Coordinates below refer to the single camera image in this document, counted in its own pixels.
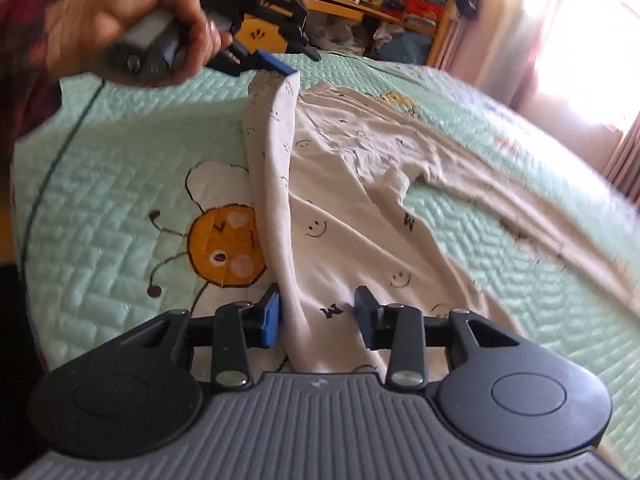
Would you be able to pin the blue fabric bag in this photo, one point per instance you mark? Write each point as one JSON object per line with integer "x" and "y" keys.
{"x": 410, "y": 47}

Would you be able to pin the person's left hand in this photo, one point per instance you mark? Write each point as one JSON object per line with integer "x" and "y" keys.
{"x": 110, "y": 5}

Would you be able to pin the bright window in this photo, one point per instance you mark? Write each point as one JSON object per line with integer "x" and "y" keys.
{"x": 590, "y": 50}

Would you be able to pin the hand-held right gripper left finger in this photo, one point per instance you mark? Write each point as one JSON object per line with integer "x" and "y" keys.
{"x": 270, "y": 317}

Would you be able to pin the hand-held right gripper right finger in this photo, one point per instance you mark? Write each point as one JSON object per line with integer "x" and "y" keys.
{"x": 365, "y": 320}

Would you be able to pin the cream smiley print garment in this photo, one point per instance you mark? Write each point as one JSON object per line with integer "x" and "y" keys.
{"x": 350, "y": 240}

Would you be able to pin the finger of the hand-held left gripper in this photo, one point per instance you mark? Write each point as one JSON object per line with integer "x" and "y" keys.
{"x": 292, "y": 25}
{"x": 255, "y": 60}

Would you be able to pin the red box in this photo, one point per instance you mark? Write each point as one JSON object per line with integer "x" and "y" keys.
{"x": 422, "y": 10}

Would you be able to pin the pink curtain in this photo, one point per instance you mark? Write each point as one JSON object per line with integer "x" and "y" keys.
{"x": 505, "y": 35}
{"x": 625, "y": 155}

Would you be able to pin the wooden bookshelf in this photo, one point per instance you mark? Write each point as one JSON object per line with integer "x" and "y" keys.
{"x": 442, "y": 40}

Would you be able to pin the person's black pants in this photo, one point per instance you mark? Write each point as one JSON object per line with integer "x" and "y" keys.
{"x": 17, "y": 335}

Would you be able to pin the wooden desk with drawers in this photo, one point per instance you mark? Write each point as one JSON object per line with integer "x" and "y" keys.
{"x": 265, "y": 35}

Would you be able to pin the green quilted bedspread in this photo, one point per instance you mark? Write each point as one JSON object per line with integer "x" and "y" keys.
{"x": 125, "y": 160}

